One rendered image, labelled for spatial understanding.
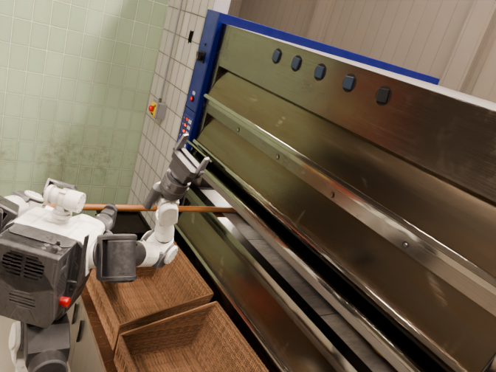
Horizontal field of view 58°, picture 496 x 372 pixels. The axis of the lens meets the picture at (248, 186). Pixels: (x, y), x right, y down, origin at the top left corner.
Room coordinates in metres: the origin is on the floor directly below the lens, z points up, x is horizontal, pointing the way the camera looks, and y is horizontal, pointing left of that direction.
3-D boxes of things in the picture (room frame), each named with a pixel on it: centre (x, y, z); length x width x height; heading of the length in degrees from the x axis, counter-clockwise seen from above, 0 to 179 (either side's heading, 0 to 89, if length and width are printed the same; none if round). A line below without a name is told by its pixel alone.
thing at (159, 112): (2.92, 0.71, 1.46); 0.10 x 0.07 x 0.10; 36
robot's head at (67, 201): (1.29, 0.54, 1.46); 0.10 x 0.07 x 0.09; 91
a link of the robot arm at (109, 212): (1.75, 0.55, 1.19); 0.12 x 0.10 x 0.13; 1
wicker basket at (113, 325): (2.05, 0.36, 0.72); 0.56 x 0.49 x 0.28; 37
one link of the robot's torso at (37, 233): (1.22, 0.55, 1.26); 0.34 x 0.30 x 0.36; 91
